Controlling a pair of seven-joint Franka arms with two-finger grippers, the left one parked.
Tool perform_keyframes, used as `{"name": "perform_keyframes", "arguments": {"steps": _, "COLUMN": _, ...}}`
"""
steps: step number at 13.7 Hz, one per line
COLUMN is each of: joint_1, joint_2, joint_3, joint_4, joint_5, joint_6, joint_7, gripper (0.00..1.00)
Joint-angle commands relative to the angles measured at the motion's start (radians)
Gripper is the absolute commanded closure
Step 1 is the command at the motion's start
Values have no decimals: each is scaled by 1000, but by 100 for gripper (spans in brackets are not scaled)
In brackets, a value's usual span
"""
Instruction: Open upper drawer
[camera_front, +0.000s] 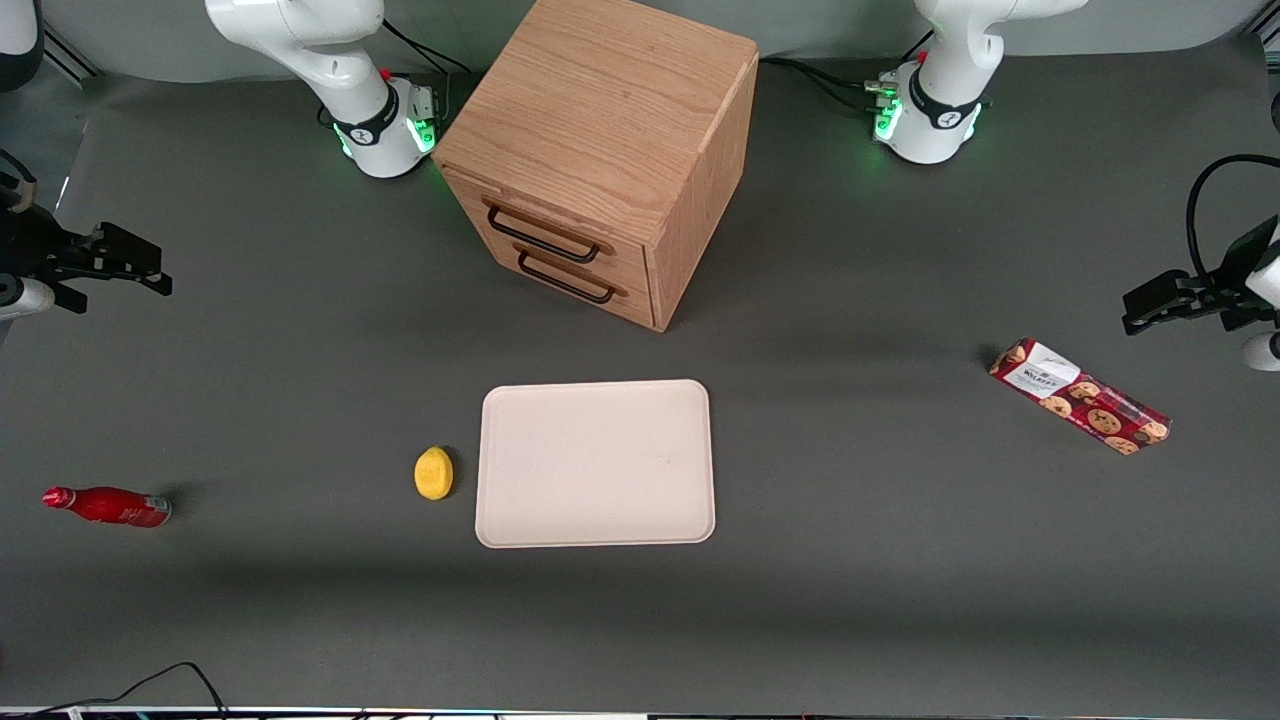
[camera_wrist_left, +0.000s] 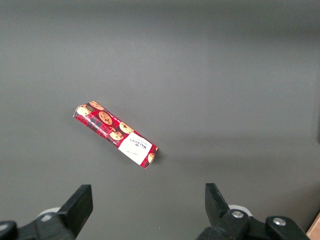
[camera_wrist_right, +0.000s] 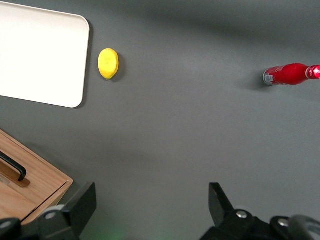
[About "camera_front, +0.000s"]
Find red cookie box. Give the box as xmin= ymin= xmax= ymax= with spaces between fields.
xmin=989 ymin=337 xmax=1172 ymax=457

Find black right base cable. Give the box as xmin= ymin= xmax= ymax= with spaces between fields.
xmin=383 ymin=15 xmax=473 ymax=77

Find black left base cables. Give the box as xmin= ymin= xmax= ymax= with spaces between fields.
xmin=758 ymin=30 xmax=936 ymax=116

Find thin black floor cable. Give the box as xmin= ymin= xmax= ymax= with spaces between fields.
xmin=0 ymin=662 xmax=231 ymax=717

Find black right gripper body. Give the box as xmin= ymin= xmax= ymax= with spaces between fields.
xmin=0 ymin=205 xmax=101 ymax=296

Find black wire drawer handle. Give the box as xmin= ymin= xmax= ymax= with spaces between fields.
xmin=483 ymin=197 xmax=614 ymax=265
xmin=515 ymin=248 xmax=627 ymax=305

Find wooden drawer front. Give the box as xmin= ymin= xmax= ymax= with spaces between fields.
xmin=465 ymin=215 xmax=657 ymax=332

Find red bottle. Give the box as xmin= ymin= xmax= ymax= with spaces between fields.
xmin=42 ymin=486 xmax=173 ymax=529

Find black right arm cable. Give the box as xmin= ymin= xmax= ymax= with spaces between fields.
xmin=0 ymin=150 xmax=39 ymax=213

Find beige rectangular tray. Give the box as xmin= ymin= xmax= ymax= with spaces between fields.
xmin=475 ymin=379 xmax=717 ymax=549

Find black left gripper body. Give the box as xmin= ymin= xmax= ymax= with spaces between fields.
xmin=1190 ymin=220 xmax=1277 ymax=333

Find oak wooden drawer cabinet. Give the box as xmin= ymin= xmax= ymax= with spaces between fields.
xmin=432 ymin=0 xmax=761 ymax=333

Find dark grey table mat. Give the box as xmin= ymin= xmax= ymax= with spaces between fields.
xmin=0 ymin=40 xmax=1280 ymax=713

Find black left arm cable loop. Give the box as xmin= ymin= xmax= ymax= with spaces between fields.
xmin=1186 ymin=153 xmax=1280 ymax=286

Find yellow lemon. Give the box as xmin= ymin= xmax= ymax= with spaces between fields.
xmin=414 ymin=446 xmax=455 ymax=501

